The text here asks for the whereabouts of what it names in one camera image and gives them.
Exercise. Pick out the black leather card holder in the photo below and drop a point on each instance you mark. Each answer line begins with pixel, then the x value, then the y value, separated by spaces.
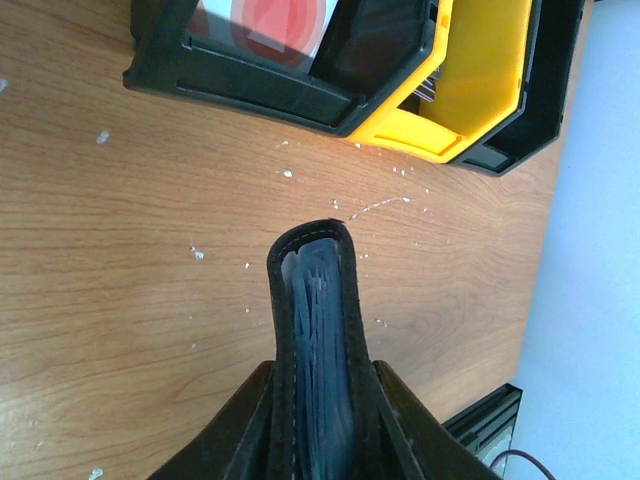
pixel 330 416

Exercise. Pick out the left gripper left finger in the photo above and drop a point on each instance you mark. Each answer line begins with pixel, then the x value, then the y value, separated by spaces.
pixel 234 444

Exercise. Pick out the black bin left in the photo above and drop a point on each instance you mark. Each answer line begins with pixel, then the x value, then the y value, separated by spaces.
pixel 323 65

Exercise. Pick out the yellow bin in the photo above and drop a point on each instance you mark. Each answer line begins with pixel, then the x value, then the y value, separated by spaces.
pixel 479 46

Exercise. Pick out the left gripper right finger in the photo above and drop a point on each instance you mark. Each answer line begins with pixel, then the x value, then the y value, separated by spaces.
pixel 424 449

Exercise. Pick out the dark card stack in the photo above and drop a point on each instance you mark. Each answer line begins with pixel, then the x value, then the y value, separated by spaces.
pixel 426 90

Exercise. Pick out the black bin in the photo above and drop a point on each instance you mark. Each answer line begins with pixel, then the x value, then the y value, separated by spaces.
pixel 323 65
pixel 536 122

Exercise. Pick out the black bin right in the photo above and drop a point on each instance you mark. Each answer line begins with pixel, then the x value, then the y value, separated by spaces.
pixel 536 122

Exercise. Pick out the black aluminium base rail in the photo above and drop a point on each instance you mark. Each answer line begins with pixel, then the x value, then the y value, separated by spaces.
pixel 486 428

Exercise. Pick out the red white card stack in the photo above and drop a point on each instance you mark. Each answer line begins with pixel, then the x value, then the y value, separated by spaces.
pixel 288 32

